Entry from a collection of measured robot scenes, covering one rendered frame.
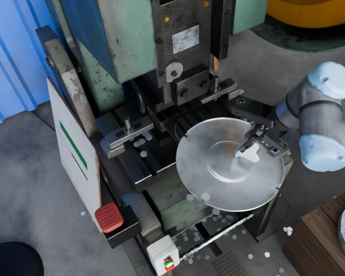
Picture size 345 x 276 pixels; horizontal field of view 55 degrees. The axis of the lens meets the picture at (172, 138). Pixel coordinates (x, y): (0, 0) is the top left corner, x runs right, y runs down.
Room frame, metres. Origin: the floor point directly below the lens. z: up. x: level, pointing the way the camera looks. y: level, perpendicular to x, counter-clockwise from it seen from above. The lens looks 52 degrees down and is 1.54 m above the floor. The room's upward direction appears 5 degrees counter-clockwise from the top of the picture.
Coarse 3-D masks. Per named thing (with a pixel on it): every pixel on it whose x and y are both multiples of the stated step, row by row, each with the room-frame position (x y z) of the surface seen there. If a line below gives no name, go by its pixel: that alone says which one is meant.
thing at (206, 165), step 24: (216, 120) 0.63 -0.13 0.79; (240, 120) 0.63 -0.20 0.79; (192, 144) 0.55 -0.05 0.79; (216, 144) 0.55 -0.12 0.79; (240, 144) 0.55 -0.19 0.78; (192, 168) 0.48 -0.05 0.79; (216, 168) 0.47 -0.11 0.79; (240, 168) 0.47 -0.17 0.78; (264, 168) 0.47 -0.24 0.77; (192, 192) 0.41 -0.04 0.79; (216, 192) 0.41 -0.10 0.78; (240, 192) 0.40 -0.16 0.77; (264, 192) 0.40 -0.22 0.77
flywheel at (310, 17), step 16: (272, 0) 0.87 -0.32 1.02; (288, 0) 0.82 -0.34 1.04; (304, 0) 0.79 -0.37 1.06; (320, 0) 0.74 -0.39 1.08; (336, 0) 0.69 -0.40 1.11; (272, 16) 0.85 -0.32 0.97; (288, 16) 0.80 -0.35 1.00; (304, 16) 0.76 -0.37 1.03; (320, 16) 0.72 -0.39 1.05; (336, 16) 0.68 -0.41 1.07
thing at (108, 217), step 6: (108, 204) 0.41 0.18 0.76; (114, 204) 0.41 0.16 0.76; (96, 210) 0.40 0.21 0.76; (102, 210) 0.39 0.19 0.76; (108, 210) 0.39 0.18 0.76; (114, 210) 0.39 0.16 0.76; (96, 216) 0.38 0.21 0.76; (102, 216) 0.38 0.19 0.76; (108, 216) 0.38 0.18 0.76; (114, 216) 0.37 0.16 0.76; (120, 216) 0.37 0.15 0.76; (102, 222) 0.36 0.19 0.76; (108, 222) 0.36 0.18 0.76; (114, 222) 0.36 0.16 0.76; (120, 222) 0.36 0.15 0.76; (102, 228) 0.35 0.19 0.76; (108, 228) 0.34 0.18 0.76; (114, 228) 0.35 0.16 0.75
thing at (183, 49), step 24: (168, 0) 0.65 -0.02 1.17; (192, 0) 0.66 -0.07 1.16; (168, 24) 0.64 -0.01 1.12; (192, 24) 0.66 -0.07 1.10; (168, 48) 0.63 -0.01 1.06; (192, 48) 0.66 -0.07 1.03; (168, 72) 0.62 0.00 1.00; (192, 72) 0.64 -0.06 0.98; (168, 96) 0.63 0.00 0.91; (192, 96) 0.63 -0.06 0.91
